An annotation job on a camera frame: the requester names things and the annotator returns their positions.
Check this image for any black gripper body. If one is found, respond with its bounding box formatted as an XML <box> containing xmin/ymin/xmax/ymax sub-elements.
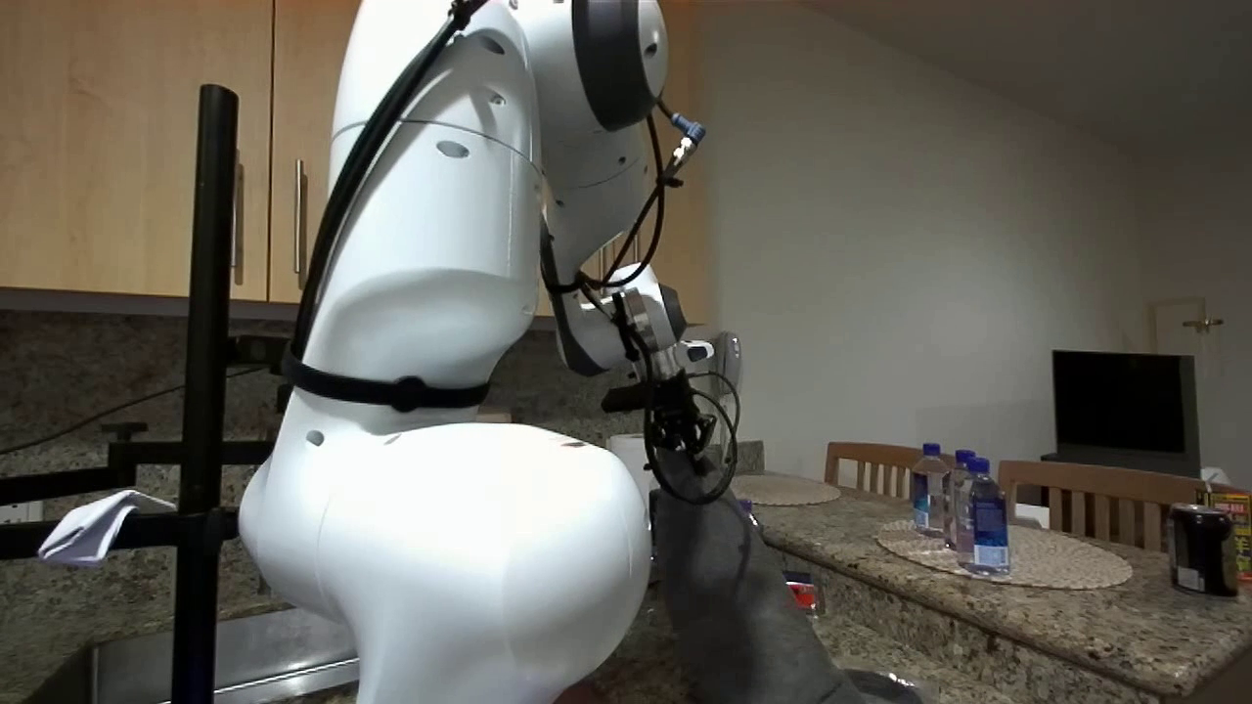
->
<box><xmin>643</xmin><ymin>366</ymin><xmax>717</xmax><ymax>500</ymax></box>

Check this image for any gray towel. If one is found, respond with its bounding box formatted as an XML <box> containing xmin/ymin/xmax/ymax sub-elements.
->
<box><xmin>644</xmin><ymin>486</ymin><xmax>931</xmax><ymax>704</ymax></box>

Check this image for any round woven placemat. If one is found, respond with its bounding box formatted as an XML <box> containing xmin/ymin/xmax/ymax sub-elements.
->
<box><xmin>729</xmin><ymin>467</ymin><xmax>850</xmax><ymax>512</ymax></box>
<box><xmin>871</xmin><ymin>516</ymin><xmax>1139</xmax><ymax>593</ymax></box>

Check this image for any wooden chair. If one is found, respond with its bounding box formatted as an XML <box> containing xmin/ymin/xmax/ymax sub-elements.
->
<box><xmin>992</xmin><ymin>453</ymin><xmax>1211</xmax><ymax>556</ymax></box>
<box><xmin>822</xmin><ymin>436</ymin><xmax>923</xmax><ymax>503</ymax></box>

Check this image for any small red white package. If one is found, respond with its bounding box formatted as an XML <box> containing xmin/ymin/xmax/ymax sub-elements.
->
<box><xmin>782</xmin><ymin>574</ymin><xmax>824</xmax><ymax>616</ymax></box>

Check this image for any water bottle with blue label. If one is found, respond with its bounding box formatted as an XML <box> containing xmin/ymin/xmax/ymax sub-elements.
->
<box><xmin>937</xmin><ymin>444</ymin><xmax>982</xmax><ymax>557</ymax></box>
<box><xmin>961</xmin><ymin>453</ymin><xmax>1017</xmax><ymax>578</ymax></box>
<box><xmin>906</xmin><ymin>436</ymin><xmax>950</xmax><ymax>540</ymax></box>

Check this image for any flat screen television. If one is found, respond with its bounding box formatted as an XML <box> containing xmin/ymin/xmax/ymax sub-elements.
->
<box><xmin>1047</xmin><ymin>342</ymin><xmax>1205</xmax><ymax>482</ymax></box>

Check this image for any steel sink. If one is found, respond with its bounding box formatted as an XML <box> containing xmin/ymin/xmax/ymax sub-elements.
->
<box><xmin>87</xmin><ymin>602</ymin><xmax>365</xmax><ymax>704</ymax></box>

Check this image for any black pole stand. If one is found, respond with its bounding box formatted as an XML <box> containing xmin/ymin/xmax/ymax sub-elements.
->
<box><xmin>0</xmin><ymin>82</ymin><xmax>280</xmax><ymax>704</ymax></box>

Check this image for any white door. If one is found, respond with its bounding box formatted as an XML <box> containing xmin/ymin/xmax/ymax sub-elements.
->
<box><xmin>1141</xmin><ymin>294</ymin><xmax>1231</xmax><ymax>490</ymax></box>

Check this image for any wooden cabinet door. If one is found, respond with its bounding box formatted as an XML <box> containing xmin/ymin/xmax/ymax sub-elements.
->
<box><xmin>0</xmin><ymin>0</ymin><xmax>277</xmax><ymax>301</ymax></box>
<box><xmin>264</xmin><ymin>0</ymin><xmax>365</xmax><ymax>310</ymax></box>

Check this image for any dark jar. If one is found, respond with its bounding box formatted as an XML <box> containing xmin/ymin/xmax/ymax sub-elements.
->
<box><xmin>1165</xmin><ymin>497</ymin><xmax>1244</xmax><ymax>602</ymax></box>

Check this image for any white crumpled paper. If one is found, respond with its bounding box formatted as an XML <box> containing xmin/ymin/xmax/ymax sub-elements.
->
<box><xmin>36</xmin><ymin>486</ymin><xmax>178</xmax><ymax>567</ymax></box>

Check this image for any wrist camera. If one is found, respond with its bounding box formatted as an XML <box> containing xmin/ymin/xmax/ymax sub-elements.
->
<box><xmin>678</xmin><ymin>328</ymin><xmax>747</xmax><ymax>391</ymax></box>

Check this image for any thin black cable bundle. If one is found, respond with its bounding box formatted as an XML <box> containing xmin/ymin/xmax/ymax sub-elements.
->
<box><xmin>537</xmin><ymin>93</ymin><xmax>747</xmax><ymax>512</ymax></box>

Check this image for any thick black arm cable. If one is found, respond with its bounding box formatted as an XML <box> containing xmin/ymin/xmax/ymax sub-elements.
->
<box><xmin>277</xmin><ymin>0</ymin><xmax>487</xmax><ymax>383</ymax></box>

